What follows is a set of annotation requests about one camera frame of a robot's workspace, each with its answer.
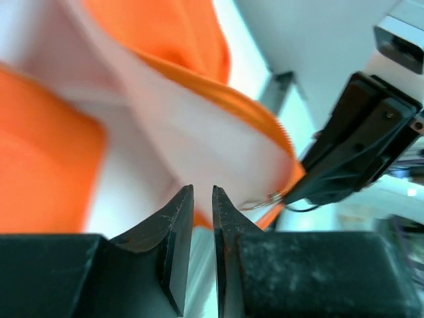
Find orange zip jacket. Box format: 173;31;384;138
1;1;303;237

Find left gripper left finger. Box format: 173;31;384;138
1;185;193;317

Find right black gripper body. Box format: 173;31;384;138
284;72;422;205

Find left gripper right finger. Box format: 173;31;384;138
212;187;423;317

